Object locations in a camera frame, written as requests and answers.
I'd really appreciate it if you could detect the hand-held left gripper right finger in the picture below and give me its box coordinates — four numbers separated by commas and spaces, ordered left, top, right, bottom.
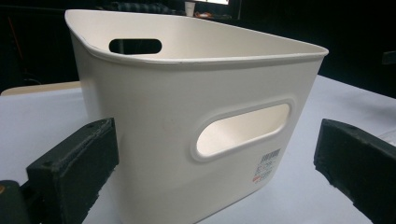
313, 118, 396, 224

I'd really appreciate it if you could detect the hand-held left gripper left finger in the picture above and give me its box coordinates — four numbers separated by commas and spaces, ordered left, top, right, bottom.
26, 117, 120, 224

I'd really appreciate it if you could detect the white plastic storage bin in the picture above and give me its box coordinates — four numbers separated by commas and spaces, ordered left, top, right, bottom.
64, 8, 330, 224

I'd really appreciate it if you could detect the dark plaid cloth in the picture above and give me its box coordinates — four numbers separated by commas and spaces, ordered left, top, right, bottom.
106, 1, 176, 15

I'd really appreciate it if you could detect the white paper cup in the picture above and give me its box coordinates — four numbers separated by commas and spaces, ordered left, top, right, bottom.
184, 1, 196, 17

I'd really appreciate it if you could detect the bright monitor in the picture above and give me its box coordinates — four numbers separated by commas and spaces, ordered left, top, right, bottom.
199, 0, 232, 6

